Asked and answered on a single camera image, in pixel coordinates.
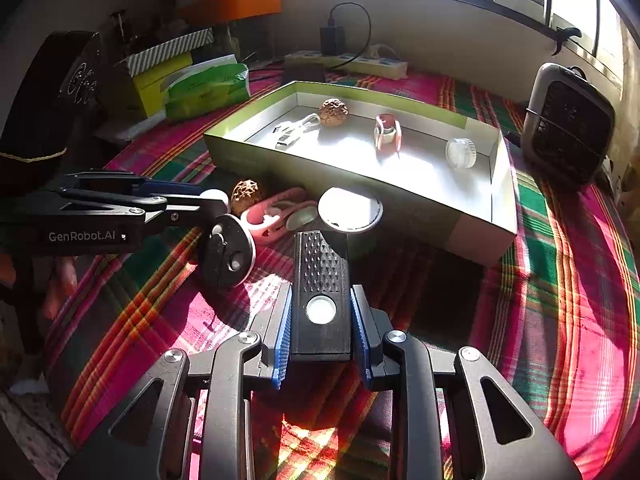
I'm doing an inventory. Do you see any white round earbud case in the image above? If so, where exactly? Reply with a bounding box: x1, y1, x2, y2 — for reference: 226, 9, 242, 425
200, 188, 229, 207

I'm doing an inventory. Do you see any black round disc gadget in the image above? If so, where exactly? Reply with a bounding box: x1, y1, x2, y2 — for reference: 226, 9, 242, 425
198, 214, 256, 290

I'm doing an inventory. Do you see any brown carved walnut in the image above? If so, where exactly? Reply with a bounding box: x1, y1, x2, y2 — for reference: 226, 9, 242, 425
319, 98, 349, 128
230, 179, 265, 217

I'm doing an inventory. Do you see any pink carabiner clip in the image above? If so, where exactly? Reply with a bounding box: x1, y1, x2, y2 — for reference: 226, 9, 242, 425
241, 188, 318, 246

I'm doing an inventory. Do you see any white green round mirror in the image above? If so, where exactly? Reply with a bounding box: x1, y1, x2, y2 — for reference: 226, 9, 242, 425
318, 186, 384, 261

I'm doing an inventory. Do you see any red white small clip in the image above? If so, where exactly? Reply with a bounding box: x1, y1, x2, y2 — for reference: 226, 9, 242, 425
373, 113, 402, 155

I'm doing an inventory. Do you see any clear plastic jar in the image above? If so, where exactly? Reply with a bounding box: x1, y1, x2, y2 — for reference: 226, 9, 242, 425
445, 138, 477, 170

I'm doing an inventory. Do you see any left hand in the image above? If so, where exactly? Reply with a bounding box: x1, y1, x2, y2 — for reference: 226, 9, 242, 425
1, 254, 78, 321

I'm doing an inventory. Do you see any yellow box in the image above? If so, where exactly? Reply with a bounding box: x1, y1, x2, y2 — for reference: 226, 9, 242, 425
132, 52, 192, 118

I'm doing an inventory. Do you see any striped box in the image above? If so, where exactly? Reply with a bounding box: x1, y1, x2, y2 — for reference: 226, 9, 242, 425
116, 28, 214, 77

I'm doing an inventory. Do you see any green tissue pack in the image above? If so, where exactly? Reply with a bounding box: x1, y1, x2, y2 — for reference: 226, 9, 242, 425
163, 63, 250, 122

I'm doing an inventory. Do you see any plaid bed cloth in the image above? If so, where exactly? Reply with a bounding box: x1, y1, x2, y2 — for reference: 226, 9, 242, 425
41, 66, 640, 480

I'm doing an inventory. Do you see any orange storage bin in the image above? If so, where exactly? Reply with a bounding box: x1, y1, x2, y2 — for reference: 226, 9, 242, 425
177, 0, 282, 27

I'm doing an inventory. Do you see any black smartphone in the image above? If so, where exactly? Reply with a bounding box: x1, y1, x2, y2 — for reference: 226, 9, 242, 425
281, 63, 326, 84

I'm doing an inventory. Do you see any green white cardboard box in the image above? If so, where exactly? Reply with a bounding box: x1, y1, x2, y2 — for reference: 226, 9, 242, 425
204, 81, 518, 266

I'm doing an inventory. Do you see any white power strip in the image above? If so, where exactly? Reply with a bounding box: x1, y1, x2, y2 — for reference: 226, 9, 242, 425
283, 51, 408, 80

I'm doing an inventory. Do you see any grey black mini heater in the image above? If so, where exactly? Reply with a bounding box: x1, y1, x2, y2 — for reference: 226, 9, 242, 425
521, 63, 615, 188

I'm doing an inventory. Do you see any black window hook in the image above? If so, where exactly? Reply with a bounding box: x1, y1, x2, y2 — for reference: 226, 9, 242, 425
552, 26, 582, 56

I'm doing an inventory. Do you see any black camera box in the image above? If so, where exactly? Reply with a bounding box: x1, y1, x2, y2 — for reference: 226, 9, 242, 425
1, 30, 101, 181

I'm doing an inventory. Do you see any black charger with cable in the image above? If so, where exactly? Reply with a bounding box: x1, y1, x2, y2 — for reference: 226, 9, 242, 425
319, 1, 372, 70

